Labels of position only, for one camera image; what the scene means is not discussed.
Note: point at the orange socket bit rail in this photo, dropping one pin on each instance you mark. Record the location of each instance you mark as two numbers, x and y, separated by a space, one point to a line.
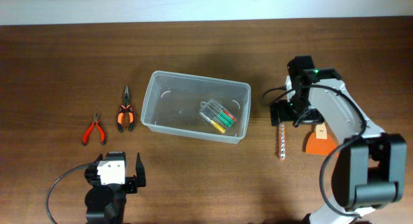
282 150

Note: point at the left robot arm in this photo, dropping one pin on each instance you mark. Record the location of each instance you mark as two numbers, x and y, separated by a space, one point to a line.
105 201

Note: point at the orange black long-nose pliers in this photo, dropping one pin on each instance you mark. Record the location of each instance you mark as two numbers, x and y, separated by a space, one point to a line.
126 109

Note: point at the orange scraper wooden handle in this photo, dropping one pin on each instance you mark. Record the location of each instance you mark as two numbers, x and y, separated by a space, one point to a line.
320 142

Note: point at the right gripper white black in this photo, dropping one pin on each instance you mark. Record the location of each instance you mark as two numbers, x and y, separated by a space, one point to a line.
284 113

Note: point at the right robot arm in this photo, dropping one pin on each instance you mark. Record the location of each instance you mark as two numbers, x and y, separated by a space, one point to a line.
366 170

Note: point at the clear screwdriver set case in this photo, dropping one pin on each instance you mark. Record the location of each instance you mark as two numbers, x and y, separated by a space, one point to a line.
217 115

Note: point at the clear plastic container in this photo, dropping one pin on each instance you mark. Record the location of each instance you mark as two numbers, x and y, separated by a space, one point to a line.
175 104

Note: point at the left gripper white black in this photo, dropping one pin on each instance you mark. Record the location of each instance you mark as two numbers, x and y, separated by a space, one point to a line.
133 182

